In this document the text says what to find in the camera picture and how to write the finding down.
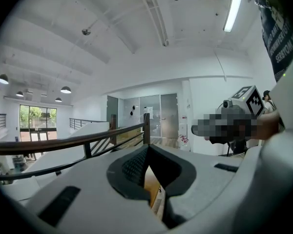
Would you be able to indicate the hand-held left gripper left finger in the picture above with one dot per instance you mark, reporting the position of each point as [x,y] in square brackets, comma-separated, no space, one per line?
[92,194]

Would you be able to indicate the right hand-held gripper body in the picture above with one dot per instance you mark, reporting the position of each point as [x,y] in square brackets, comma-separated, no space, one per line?
[249,101]

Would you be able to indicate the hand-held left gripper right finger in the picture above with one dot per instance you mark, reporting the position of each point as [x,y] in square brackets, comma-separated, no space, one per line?
[200,177]

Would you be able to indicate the person's right forearm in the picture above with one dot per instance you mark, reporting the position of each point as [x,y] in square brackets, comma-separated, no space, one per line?
[268,127]

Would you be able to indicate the group of clear water jugs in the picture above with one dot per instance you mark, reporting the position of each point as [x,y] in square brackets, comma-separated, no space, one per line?
[184,142]

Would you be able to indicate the wooden table with black legs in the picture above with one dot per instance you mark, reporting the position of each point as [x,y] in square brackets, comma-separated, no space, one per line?
[152,186]

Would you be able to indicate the white water dispenser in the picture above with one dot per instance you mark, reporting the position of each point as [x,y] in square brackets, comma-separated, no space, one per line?
[182,130]

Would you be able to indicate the dark railing with wooden handrail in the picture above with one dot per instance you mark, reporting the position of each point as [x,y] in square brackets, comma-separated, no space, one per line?
[63,142]

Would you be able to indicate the person's black printed shirt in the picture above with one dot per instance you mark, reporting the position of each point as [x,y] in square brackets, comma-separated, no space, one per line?
[280,33]

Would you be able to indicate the large window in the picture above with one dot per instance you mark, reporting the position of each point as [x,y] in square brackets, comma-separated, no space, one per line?
[37,121]

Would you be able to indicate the white tube ceiling light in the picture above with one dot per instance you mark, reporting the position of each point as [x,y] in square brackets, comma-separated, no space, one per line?
[233,10]

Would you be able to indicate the black pendant lamp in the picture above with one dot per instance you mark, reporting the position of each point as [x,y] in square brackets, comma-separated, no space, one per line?
[19,94]
[3,80]
[58,100]
[66,90]

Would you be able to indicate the grey ceiling dome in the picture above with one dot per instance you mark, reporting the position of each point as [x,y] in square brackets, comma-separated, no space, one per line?
[86,32]

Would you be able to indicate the frosted glass door wall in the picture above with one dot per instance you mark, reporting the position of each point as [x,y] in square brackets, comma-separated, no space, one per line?
[149,116]

